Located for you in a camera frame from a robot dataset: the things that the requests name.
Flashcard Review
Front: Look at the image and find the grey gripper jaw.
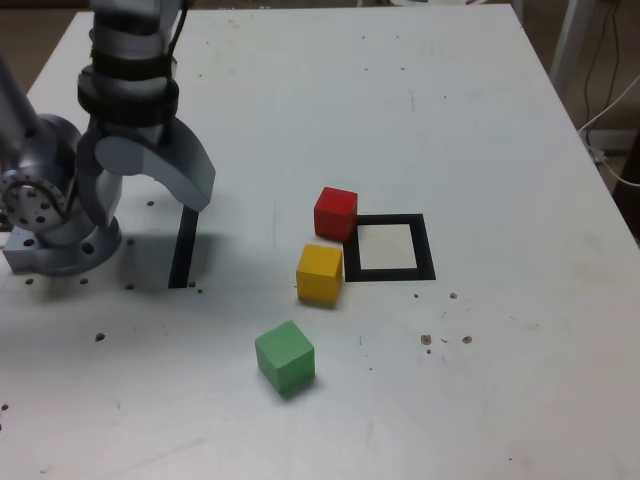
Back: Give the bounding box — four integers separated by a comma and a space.
75, 127, 124, 229
93, 118, 217, 214

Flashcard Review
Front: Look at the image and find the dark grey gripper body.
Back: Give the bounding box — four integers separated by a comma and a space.
98, 121, 170, 149

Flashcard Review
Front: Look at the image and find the red cube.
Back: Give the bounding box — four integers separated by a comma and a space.
313, 186, 359, 242

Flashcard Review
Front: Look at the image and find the yellow cube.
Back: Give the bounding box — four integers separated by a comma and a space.
295, 243, 344, 305

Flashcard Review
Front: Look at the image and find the green cube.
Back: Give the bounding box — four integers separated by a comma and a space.
254, 320, 316, 398

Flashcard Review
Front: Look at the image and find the black tape square outline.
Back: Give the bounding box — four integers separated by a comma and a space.
342, 213, 437, 283

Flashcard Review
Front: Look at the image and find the black tape strip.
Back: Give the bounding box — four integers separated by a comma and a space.
167, 203, 201, 290

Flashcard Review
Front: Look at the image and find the white metal frame leg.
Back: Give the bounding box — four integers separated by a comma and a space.
548, 0, 587, 97

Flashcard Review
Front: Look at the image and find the white background cable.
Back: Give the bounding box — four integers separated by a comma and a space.
578, 73, 640, 187

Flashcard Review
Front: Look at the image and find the black background cable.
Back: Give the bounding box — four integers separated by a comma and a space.
582, 0, 621, 129

